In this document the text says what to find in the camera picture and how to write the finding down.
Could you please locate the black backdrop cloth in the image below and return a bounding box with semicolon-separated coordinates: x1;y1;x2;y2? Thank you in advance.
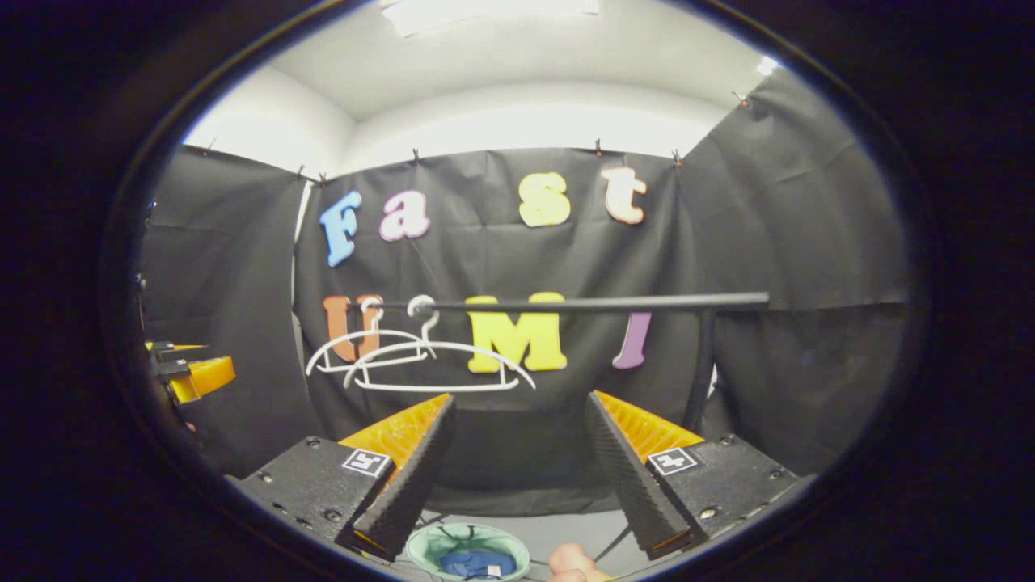
139;69;910;518

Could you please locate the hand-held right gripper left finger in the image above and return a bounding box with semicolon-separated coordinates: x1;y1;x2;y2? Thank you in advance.
226;394;456;560

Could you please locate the white clothes hanger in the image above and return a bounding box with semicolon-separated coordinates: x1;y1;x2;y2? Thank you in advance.
344;295;536;393
306;297;433;374

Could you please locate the blue shirt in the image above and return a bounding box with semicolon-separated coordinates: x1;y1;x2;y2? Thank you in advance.
439;550;518;580

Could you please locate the green laundry hamper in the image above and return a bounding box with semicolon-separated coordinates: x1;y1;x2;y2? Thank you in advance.
406;522;531;582

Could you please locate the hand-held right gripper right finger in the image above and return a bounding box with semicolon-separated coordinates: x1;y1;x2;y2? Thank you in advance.
584;390;816;560

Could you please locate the black clothes rack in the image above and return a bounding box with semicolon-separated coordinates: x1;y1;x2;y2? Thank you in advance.
380;293;770;563

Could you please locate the large ceiling light panel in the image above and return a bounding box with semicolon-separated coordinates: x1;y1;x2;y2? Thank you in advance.
380;0;601;38

